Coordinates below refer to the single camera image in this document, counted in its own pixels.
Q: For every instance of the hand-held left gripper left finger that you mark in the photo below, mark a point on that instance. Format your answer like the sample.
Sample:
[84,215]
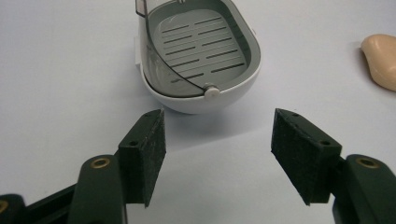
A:
[137,161]

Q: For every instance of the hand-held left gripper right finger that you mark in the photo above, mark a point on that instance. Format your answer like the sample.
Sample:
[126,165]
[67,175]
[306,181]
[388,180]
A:
[311,155]

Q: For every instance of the beige soap bar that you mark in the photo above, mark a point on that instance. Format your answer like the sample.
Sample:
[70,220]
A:
[381,60]

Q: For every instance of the white soap box grey tray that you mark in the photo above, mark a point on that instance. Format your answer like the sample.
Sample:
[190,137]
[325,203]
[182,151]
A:
[199,56]

